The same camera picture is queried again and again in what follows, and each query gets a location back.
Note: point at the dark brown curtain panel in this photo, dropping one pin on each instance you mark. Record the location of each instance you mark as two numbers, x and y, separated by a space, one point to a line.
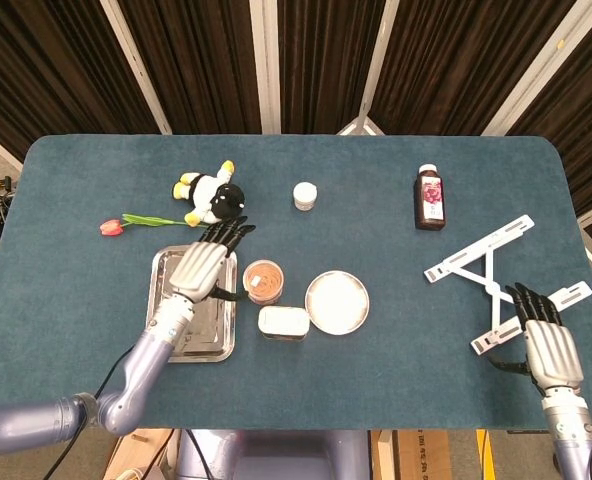
201 65
41 65
456 60
591 100
326 60

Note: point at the dark juice bottle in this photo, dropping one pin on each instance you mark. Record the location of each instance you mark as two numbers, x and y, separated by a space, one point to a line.
430 200

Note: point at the small white lidded jar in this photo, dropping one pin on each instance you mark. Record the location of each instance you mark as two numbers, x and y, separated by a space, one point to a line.
305 196

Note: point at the white folding laptop stand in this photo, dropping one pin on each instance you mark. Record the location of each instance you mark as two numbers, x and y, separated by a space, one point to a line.
476 260

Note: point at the clear plastic rubber band jar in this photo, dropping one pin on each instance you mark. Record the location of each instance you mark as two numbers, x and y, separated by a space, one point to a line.
263 280

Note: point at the white rectangular box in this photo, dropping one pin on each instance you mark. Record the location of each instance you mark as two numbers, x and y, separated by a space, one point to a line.
283 322

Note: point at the teal felt table cover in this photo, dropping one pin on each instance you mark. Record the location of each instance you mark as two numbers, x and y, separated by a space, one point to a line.
326 385

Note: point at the lavender robot torso base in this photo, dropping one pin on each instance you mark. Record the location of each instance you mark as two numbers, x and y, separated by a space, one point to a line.
276 455

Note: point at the brown cardboard box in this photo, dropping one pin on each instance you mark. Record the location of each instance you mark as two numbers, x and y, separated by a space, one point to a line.
423 455

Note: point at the round stainless steel plate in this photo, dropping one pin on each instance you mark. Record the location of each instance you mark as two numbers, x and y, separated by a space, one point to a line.
337 302

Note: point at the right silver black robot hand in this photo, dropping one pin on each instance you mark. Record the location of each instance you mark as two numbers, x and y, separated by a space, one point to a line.
553 355

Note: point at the white frame post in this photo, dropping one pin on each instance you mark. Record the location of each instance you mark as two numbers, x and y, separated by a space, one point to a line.
376 65
136 65
541 65
266 65

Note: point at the black white penguin plush toy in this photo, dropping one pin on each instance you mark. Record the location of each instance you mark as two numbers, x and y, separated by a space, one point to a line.
211 195

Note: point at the rectangular stainless steel tray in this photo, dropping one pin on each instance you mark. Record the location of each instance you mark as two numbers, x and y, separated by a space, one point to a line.
216 330

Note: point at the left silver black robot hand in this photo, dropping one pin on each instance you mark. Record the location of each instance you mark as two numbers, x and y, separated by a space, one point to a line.
196 270

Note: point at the artificial red tulip flower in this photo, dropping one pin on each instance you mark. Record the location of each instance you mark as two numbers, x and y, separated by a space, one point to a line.
111 228

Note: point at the light wooden board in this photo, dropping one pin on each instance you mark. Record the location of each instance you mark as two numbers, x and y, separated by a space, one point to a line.
136 455

